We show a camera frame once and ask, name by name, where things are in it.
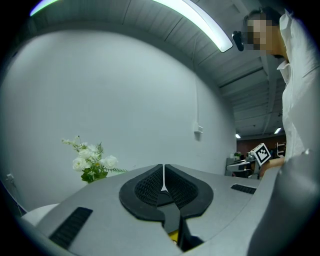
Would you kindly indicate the person's white shirt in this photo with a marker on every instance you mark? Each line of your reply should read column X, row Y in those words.
column 300, row 87

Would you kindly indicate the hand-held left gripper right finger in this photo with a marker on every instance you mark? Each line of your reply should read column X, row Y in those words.
column 200, row 197

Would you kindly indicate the white wall socket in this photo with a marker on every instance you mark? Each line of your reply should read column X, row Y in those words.
column 10, row 179

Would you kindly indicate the long ceiling light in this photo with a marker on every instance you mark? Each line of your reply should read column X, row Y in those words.
column 200, row 17

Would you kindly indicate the person's right forearm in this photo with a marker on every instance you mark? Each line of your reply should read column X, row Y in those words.
column 272, row 166

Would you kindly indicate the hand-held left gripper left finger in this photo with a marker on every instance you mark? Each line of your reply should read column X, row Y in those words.
column 130, row 197

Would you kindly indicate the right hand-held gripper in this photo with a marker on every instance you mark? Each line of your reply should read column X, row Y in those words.
column 261, row 153

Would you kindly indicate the person's head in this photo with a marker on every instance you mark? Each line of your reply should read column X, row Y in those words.
column 265, row 32

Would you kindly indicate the white flower bouquet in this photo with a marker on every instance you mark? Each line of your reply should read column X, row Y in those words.
column 90, row 160

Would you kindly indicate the rectangular ceiling light panel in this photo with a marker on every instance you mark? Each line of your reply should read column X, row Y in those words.
column 277, row 130
column 237, row 135

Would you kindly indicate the yellow box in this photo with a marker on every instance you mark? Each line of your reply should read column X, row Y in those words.
column 173, row 236

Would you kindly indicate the white wall conduit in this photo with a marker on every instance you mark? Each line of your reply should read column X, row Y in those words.
column 197, row 100

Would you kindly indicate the black head-worn camera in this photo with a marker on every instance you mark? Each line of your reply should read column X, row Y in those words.
column 238, row 40

